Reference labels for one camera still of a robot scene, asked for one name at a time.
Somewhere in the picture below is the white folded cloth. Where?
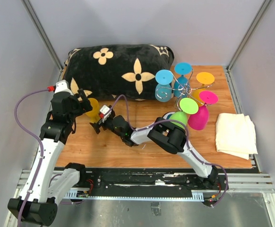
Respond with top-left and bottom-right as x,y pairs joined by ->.
215,113 -> 258,160

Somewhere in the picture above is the black floral plush pillow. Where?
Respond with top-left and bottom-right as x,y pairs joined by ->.
63,44 -> 175,101

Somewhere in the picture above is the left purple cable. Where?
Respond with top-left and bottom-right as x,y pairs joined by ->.
14,87 -> 52,227

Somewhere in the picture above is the left aluminium frame post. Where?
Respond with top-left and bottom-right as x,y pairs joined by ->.
21,0 -> 63,71

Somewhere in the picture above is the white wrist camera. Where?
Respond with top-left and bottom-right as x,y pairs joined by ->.
47,80 -> 73,95
98,105 -> 112,123

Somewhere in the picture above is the magenta plastic goblet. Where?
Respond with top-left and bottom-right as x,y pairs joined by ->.
188,90 -> 218,131

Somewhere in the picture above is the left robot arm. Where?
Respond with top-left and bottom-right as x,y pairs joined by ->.
8,86 -> 92,227

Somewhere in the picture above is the yellow plastic goblet front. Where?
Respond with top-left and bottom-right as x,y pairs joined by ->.
191,72 -> 215,107

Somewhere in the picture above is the chrome wine glass rack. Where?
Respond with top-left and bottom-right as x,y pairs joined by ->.
155,62 -> 215,109

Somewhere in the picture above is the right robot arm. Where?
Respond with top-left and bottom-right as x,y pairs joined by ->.
90,113 -> 218,189

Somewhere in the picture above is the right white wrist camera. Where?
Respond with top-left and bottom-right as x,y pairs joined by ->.
98,105 -> 112,123

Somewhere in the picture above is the aluminium frame post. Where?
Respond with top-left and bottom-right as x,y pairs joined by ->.
226,0 -> 273,72
21,0 -> 63,71

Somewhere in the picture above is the green plastic goblet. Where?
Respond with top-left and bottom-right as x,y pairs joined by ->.
169,97 -> 198,129

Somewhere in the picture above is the right aluminium frame post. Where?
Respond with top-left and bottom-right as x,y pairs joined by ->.
226,0 -> 273,72

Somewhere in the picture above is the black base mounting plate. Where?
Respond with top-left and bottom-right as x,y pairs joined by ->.
54,167 -> 230,199

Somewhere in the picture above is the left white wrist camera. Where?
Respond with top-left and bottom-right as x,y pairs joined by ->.
47,80 -> 73,95

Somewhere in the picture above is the blue plastic goblet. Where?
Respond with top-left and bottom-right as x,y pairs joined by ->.
173,62 -> 193,98
155,70 -> 173,102

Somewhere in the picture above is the yellow plastic goblet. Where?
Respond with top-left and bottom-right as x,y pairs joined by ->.
191,72 -> 215,107
85,98 -> 100,123

